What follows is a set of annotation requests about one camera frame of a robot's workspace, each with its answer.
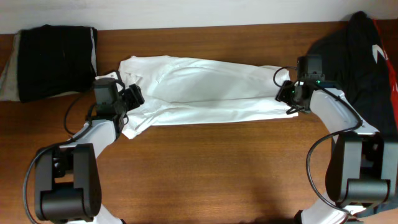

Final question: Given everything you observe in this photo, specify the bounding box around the white t-shirt with robot print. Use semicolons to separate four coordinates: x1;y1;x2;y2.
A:
106;56;290;139

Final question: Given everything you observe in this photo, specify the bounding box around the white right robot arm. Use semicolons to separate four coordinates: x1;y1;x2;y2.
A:
276;80;397;224

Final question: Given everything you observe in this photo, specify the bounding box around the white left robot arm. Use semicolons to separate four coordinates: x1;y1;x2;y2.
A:
25;83;144;223

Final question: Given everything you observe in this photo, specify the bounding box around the folded black clothes stack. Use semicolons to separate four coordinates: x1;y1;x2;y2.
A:
1;24;98;103

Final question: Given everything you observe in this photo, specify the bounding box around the black garment pile on right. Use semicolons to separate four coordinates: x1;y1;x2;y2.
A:
308;11;397;139

